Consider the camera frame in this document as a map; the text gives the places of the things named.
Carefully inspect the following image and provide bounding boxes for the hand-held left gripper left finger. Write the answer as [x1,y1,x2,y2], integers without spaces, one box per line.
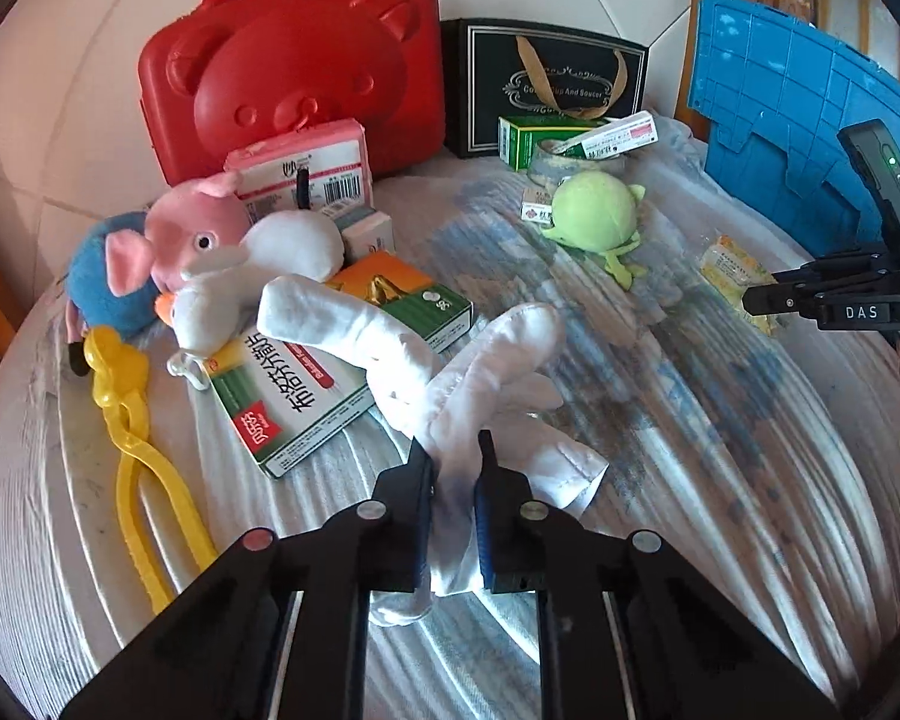
[60,439,440,720]

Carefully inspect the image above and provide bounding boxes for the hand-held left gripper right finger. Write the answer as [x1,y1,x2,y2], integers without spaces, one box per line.
[474,430,841,720]

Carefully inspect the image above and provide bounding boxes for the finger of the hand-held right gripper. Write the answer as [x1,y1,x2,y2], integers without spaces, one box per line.
[769,249,900,287]
[741,279,822,317]

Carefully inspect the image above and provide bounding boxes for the white cloth glove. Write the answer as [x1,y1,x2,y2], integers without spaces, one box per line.
[259,275,608,627]

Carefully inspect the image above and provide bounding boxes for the pink pig plush blue body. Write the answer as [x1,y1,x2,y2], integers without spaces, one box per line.
[66,171,252,377]

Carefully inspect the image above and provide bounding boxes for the round white desktop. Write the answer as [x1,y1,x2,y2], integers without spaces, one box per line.
[0,116,900,720]

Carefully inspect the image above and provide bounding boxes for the yellow snack packet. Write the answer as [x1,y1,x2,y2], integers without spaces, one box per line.
[699,234,792,337]

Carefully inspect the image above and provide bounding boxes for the blue plastic crate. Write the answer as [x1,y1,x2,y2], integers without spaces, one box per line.
[686,0,900,263]

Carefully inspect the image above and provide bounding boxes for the large green white medicine box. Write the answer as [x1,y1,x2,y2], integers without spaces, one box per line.
[206,330,376,479]

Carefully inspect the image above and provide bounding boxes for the green round plush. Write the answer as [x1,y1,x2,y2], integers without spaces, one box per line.
[541,171,650,290]

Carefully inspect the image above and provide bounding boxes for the orange green box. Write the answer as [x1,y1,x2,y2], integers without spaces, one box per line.
[326,253,475,353]

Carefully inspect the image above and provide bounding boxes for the white red tube box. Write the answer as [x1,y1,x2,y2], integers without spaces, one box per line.
[555,111,659,160]

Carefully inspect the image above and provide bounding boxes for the tiny white card box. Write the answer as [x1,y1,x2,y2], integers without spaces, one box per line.
[521,187,560,222]

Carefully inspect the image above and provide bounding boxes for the clear tape roll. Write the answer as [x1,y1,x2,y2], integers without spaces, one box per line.
[526,139,627,188]

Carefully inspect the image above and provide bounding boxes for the yellow plastic tongs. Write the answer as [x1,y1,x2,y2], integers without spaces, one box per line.
[82,325,218,612]

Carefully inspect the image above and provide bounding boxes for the small white box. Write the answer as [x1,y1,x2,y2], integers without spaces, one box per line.
[334,206,397,260]

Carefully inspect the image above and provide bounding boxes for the white goose plush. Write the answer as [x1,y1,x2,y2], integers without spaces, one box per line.
[154,211,346,391]

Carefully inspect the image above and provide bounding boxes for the black gift box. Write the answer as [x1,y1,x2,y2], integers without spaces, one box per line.
[441,17,650,160]

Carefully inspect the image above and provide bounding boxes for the pink white packet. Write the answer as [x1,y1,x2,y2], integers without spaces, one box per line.
[223,120,376,226]

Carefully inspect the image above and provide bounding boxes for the red bear-face carry case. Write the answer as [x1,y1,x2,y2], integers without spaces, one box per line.
[136,0,447,188]

